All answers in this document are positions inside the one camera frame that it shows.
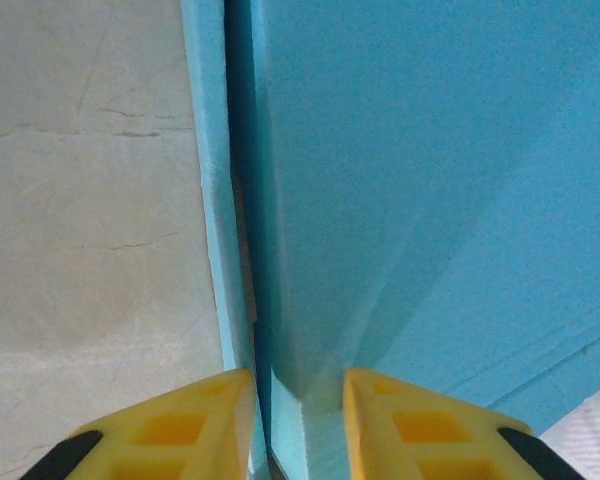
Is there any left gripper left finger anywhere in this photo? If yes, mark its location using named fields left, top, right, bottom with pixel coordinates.
left=18, top=368, right=258, bottom=480

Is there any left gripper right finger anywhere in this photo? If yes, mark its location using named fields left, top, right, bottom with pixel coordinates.
left=341, top=368, right=590, bottom=480

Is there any blue paper box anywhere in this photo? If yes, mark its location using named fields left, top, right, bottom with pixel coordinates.
left=179, top=0, right=600, bottom=480

